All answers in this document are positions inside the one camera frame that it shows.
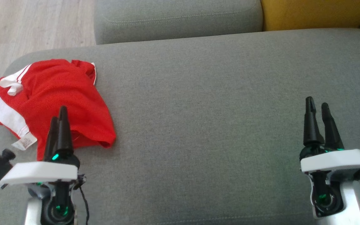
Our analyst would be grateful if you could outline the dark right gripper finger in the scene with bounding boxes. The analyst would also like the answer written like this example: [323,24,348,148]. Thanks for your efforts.
[303,96,324,148]
[321,102,345,151]

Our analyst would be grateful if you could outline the red shorts with white stripes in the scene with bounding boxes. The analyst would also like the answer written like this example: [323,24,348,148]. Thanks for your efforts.
[0,59,117,161]

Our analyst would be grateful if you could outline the large yellow sofa backrest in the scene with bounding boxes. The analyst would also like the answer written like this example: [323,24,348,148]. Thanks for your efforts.
[260,0,360,32]

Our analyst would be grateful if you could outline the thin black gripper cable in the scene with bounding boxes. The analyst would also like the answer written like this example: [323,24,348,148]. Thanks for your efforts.
[75,175,90,225]

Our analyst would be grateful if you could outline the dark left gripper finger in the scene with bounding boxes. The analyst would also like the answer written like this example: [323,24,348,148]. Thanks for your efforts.
[56,106,74,158]
[44,117,59,162]

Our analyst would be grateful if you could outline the large grey sofa ottoman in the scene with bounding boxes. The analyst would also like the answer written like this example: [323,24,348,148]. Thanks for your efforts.
[0,28,360,225]

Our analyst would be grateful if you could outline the grey sofa seat cushion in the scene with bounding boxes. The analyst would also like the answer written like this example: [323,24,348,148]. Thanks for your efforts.
[93,0,263,45]

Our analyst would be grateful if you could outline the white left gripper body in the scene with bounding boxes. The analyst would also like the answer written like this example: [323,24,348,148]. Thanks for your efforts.
[0,153,81,225]

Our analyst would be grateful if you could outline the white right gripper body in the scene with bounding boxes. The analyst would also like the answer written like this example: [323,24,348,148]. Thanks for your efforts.
[299,144,360,218]

